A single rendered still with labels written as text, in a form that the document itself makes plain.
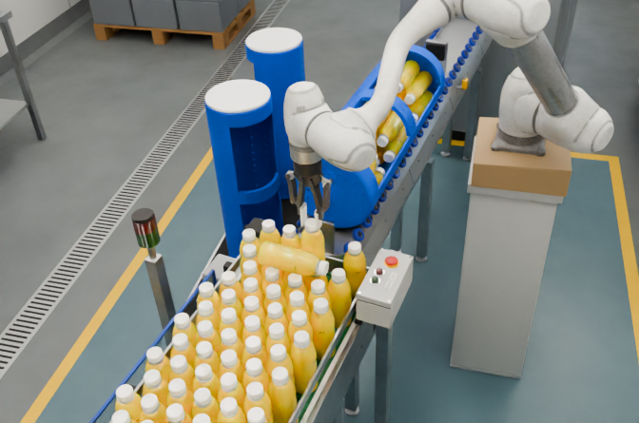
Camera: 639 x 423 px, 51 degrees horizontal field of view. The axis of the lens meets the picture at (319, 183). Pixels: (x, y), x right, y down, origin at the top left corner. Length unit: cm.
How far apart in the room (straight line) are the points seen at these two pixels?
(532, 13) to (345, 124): 53
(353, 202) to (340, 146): 65
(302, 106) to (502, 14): 54
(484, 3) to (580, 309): 201
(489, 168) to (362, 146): 89
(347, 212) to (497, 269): 73
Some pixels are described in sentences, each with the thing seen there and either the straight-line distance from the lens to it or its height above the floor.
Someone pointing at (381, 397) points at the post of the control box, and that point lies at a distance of 228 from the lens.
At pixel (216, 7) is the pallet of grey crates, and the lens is 570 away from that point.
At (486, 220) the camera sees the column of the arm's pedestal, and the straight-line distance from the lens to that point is 252.
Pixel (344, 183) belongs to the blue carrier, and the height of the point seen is 115.
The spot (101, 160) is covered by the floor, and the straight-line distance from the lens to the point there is 461.
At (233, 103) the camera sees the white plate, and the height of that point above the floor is 104.
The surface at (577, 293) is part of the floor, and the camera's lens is 354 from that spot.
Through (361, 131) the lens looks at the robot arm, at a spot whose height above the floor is 159.
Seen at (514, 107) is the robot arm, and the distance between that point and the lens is 234.
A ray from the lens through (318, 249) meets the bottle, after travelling 194.
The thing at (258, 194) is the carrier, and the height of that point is 60.
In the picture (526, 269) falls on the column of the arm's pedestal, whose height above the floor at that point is 63.
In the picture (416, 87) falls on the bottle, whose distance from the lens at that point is 272.
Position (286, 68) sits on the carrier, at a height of 94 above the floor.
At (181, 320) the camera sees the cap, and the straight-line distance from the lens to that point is 184.
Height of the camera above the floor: 241
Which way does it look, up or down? 36 degrees down
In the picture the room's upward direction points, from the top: 3 degrees counter-clockwise
